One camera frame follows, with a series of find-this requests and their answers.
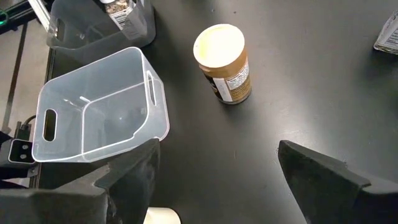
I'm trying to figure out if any pale-lid furikake jar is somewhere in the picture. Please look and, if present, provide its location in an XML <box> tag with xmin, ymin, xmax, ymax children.
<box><xmin>192</xmin><ymin>24</ymin><xmax>252</xmax><ymax>105</ymax></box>

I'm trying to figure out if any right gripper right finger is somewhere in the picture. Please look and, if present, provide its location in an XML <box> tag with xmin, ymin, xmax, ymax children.
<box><xmin>277</xmin><ymin>139</ymin><xmax>372</xmax><ymax>224</ymax></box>

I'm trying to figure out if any black aluminium table frame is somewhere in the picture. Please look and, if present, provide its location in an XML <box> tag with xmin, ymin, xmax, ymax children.
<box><xmin>0</xmin><ymin>0</ymin><xmax>57</xmax><ymax>190</ymax></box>

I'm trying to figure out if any white-lid glass spice jar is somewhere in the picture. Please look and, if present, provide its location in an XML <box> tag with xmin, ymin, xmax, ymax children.
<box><xmin>373</xmin><ymin>11</ymin><xmax>398</xmax><ymax>56</ymax></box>
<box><xmin>104</xmin><ymin>0</ymin><xmax>147</xmax><ymax>40</ymax></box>

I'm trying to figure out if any smoky clear plastic bin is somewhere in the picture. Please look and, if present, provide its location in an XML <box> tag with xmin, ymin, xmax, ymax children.
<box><xmin>46</xmin><ymin>0</ymin><xmax>156</xmax><ymax>65</ymax></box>

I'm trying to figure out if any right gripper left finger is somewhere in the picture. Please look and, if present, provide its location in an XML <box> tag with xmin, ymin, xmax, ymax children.
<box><xmin>94</xmin><ymin>138</ymin><xmax>162</xmax><ymax>224</ymax></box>

